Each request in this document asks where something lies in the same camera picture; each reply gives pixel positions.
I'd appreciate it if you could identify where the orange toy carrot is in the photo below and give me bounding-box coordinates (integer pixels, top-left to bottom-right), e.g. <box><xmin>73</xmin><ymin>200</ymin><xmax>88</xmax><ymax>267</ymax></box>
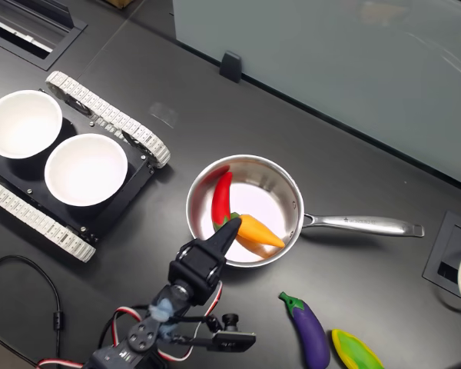
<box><xmin>236</xmin><ymin>214</ymin><xmax>286</xmax><ymax>248</ymax></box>

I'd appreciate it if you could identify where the long black cable with ferrite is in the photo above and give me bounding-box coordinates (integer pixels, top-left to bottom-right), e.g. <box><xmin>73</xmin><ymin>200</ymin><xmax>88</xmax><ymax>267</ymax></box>
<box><xmin>0</xmin><ymin>255</ymin><xmax>62</xmax><ymax>364</ymax></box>

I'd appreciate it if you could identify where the frosted glass desk partition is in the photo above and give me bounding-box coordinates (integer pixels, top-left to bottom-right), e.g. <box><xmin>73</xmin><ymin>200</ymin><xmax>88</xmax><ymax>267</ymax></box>
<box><xmin>171</xmin><ymin>0</ymin><xmax>461</xmax><ymax>191</ymax></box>

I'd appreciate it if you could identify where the steel pan with long handle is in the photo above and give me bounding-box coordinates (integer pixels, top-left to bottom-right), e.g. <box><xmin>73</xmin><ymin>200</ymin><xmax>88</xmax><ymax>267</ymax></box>
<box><xmin>185</xmin><ymin>154</ymin><xmax>426</xmax><ymax>268</ymax></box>

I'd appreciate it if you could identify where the tracked vehicle with white tracks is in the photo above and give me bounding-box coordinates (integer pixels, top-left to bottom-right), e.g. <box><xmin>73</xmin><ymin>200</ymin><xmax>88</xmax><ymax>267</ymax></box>
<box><xmin>0</xmin><ymin>70</ymin><xmax>172</xmax><ymax>264</ymax></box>

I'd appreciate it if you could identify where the white bowl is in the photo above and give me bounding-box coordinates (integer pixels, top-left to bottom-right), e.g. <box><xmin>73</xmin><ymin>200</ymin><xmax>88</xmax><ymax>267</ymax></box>
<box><xmin>44</xmin><ymin>133</ymin><xmax>129</xmax><ymax>208</ymax></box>
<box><xmin>0</xmin><ymin>89</ymin><xmax>65</xmax><ymax>159</ymax></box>

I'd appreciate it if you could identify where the black table cable hatch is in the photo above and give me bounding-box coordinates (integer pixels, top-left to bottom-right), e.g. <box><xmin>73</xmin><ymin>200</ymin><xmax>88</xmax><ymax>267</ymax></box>
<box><xmin>0</xmin><ymin>0</ymin><xmax>88</xmax><ymax>71</ymax></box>
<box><xmin>422</xmin><ymin>210</ymin><xmax>461</xmax><ymax>304</ymax></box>

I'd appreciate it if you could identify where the clear tape piece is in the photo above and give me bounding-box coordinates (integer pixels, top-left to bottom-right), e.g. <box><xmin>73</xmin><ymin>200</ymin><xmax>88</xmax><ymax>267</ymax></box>
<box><xmin>149</xmin><ymin>101</ymin><xmax>177</xmax><ymax>130</ymax></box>

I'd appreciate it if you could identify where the black partition bracket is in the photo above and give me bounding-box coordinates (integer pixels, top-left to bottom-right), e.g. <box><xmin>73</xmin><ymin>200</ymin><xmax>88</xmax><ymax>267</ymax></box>
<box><xmin>219</xmin><ymin>50</ymin><xmax>242</xmax><ymax>84</ymax></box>

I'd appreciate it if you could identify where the red toy chilli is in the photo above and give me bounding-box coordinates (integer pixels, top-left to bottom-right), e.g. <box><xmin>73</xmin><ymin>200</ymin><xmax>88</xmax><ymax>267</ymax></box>
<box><xmin>211</xmin><ymin>171</ymin><xmax>242</xmax><ymax>231</ymax></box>

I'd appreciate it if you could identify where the purple toy aubergine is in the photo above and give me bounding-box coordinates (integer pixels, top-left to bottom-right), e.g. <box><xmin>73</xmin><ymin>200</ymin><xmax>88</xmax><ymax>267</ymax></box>
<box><xmin>278</xmin><ymin>291</ymin><xmax>331</xmax><ymax>369</ymax></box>

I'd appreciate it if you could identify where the yellow green toy corn cob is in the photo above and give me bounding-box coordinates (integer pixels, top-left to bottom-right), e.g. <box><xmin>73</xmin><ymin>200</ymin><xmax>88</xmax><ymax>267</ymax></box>
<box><xmin>331</xmin><ymin>328</ymin><xmax>385</xmax><ymax>369</ymax></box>

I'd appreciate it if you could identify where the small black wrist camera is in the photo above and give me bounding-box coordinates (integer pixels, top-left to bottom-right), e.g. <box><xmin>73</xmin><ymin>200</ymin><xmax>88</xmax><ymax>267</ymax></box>
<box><xmin>205</xmin><ymin>313</ymin><xmax>257</xmax><ymax>353</ymax></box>

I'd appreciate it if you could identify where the pale grey putty lump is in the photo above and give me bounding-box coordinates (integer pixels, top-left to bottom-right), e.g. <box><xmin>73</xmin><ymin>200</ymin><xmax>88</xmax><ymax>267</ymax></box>
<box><xmin>148</xmin><ymin>298</ymin><xmax>180</xmax><ymax>341</ymax></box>

